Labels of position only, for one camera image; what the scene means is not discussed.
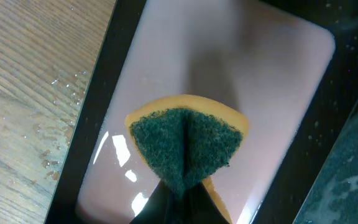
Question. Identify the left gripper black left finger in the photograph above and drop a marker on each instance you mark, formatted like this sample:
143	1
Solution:
159	209

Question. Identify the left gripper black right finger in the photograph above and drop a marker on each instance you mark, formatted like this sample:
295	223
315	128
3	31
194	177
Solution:
199	208

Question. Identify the yellow green scrub sponge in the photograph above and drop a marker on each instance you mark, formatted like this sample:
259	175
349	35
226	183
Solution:
184	140

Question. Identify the round black serving tray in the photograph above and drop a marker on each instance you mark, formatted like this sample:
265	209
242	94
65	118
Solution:
333	198

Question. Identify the black rectangular water tray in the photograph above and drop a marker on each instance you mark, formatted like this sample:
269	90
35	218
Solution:
291	67

